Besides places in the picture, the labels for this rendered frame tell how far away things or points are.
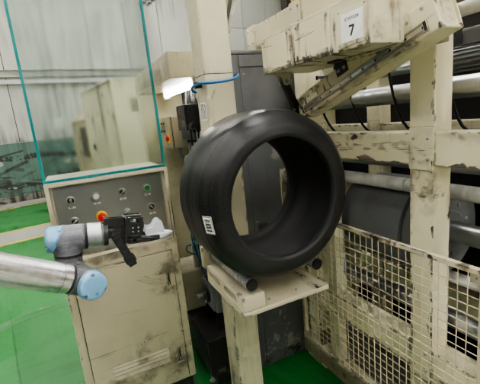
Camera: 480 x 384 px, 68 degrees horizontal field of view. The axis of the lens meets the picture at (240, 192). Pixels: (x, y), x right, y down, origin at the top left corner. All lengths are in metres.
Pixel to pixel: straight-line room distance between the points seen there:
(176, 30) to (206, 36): 10.14
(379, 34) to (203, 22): 0.70
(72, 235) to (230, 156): 0.51
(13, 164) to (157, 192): 8.35
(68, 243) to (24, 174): 9.00
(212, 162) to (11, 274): 0.59
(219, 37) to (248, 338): 1.36
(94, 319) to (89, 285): 0.95
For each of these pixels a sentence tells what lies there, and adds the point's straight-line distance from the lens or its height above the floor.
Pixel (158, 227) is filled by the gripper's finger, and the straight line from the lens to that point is 1.16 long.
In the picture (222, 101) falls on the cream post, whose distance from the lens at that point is 1.53.
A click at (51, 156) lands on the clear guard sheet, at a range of 1.78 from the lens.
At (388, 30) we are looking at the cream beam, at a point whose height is 1.67.
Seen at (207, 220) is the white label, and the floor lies 1.17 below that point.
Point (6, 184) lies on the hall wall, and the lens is 10.10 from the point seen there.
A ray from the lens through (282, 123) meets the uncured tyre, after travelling 1.18.
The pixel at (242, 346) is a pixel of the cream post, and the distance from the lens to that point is 1.86.
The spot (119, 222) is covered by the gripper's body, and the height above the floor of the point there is 1.20.
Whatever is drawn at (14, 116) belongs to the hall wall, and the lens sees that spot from 10.16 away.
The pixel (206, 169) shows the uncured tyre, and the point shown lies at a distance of 1.11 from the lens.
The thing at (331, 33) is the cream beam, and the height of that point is 1.70.
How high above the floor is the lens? 1.47
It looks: 12 degrees down
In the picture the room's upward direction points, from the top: 6 degrees counter-clockwise
